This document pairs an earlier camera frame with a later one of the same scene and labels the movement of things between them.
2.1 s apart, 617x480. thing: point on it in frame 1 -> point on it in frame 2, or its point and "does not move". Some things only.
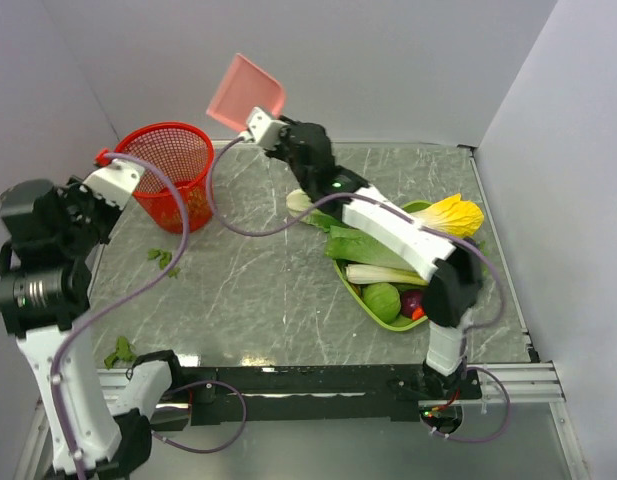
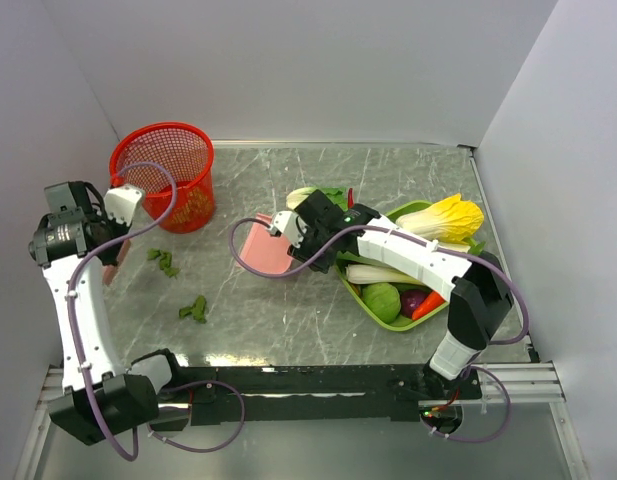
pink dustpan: x=244 y=87 -> x=263 y=251
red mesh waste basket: x=187 y=152 does not move
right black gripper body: x=284 y=151 -> x=313 y=242
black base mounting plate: x=222 y=395 does not move
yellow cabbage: x=452 y=215 does not move
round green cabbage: x=384 y=300 does not move
